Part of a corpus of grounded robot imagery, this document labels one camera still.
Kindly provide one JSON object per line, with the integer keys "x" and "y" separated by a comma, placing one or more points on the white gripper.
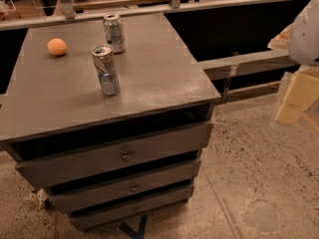
{"x": 306, "y": 37}

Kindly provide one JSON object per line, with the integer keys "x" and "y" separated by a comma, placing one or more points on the silver blue redbull can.
{"x": 104, "y": 62}

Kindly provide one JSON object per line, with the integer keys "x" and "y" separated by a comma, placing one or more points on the silver soda can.
{"x": 114, "y": 32}

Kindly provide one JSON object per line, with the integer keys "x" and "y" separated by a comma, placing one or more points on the top grey drawer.
{"x": 58, "y": 169}

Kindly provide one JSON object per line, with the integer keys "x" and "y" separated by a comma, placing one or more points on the grey drawer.
{"x": 132, "y": 208}
{"x": 139, "y": 183}
{"x": 58, "y": 169}

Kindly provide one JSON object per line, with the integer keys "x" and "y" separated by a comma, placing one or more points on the grey drawer cabinet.
{"x": 55, "y": 105}

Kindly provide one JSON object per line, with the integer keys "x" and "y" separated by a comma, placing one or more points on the orange fruit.
{"x": 57, "y": 47}

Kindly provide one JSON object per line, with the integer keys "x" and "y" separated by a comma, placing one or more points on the bottom grey drawer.
{"x": 132, "y": 208}

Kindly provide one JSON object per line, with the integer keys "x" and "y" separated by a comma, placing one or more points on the middle grey drawer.
{"x": 139, "y": 183}

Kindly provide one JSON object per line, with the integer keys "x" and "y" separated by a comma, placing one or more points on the metal railing frame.
{"x": 229, "y": 38}

